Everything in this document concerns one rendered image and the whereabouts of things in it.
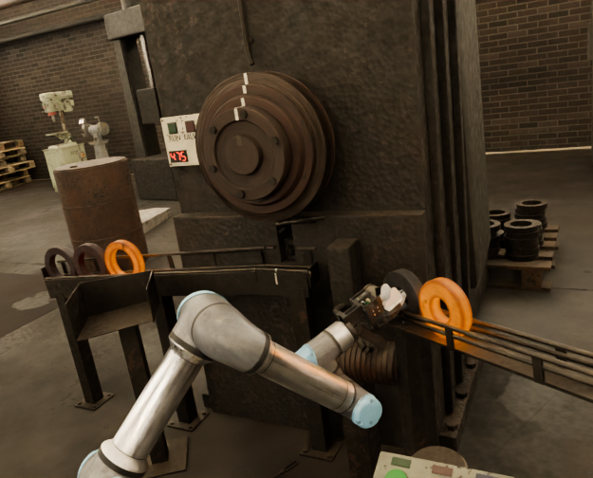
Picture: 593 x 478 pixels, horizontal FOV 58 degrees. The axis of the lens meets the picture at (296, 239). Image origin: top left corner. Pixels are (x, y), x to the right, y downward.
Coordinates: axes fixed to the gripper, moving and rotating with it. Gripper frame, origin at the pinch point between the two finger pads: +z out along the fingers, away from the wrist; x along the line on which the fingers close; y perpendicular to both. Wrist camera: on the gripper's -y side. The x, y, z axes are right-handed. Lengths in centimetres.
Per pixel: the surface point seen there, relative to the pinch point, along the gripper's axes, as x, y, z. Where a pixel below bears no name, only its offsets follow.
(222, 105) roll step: 52, 59, -5
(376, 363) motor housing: 6.7, -18.5, -13.0
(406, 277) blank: -3.2, 6.3, 1.0
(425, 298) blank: -10.6, 3.0, -0.5
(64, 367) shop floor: 187, -42, -103
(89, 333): 74, 11, -75
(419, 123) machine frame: 17, 33, 36
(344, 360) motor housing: 14.5, -16.9, -18.5
